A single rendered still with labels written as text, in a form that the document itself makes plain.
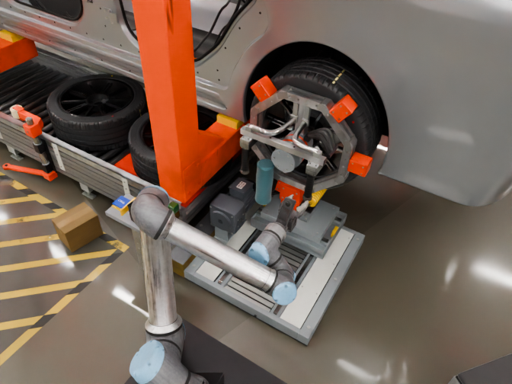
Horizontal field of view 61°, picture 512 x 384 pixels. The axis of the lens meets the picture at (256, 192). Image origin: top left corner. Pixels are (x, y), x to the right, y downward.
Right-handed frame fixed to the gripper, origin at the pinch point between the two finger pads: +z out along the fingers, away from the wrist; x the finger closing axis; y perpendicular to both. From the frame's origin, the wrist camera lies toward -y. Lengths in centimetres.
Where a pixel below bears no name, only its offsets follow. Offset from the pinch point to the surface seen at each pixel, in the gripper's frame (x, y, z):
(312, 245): 0, 66, 33
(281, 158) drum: -17.9, -3.1, 16.0
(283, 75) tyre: -32, -31, 40
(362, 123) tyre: 9.6, -20.1, 39.4
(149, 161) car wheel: -101, 35, 13
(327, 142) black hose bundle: 1.2, -18.4, 19.9
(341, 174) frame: 7.9, 5.4, 30.9
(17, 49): -253, 21, 46
